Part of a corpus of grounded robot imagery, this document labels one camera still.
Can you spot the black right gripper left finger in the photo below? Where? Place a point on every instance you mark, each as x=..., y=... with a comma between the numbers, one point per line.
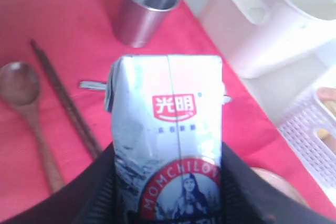
x=89, y=198

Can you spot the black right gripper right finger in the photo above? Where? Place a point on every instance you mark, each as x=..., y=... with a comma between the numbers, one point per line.
x=247, y=198

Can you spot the yellow cheese wedge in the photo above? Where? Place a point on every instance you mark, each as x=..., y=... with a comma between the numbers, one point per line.
x=330, y=105

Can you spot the blue white milk carton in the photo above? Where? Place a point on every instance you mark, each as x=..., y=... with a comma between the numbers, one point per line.
x=166, y=123

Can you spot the brown egg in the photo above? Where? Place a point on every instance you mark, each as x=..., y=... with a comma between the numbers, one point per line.
x=326, y=94

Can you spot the brown wooden plate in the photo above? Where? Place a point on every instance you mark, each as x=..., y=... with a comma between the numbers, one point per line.
x=280, y=184

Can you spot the white perforated plastic basket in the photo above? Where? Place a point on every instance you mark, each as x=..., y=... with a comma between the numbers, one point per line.
x=299, y=126

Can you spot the stainless steel table knife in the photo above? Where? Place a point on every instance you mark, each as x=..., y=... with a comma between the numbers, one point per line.
x=101, y=86

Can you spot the dark wooden spoon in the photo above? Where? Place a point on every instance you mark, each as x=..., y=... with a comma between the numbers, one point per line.
x=20, y=89

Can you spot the cream plastic storage bin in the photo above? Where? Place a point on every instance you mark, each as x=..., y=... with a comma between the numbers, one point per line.
x=258, y=36

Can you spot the stainless steel cup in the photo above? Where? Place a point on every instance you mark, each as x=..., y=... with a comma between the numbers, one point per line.
x=138, y=20

